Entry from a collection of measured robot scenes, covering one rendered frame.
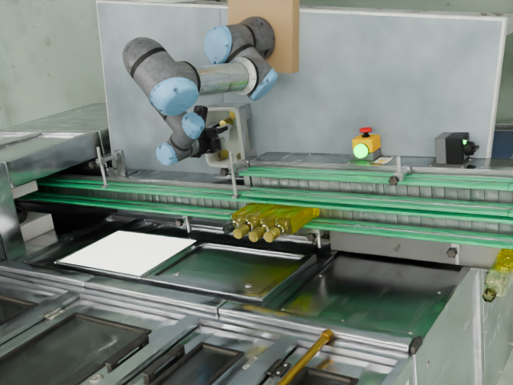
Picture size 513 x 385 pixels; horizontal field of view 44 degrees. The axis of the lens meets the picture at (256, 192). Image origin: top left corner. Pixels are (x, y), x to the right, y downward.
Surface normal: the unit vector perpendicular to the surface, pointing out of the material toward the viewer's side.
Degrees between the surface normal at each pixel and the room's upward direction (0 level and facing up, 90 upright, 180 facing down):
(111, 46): 0
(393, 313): 90
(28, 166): 90
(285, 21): 4
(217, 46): 12
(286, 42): 4
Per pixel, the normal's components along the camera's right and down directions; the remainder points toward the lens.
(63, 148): 0.84, 0.06
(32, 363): -0.12, -0.95
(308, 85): -0.53, 0.31
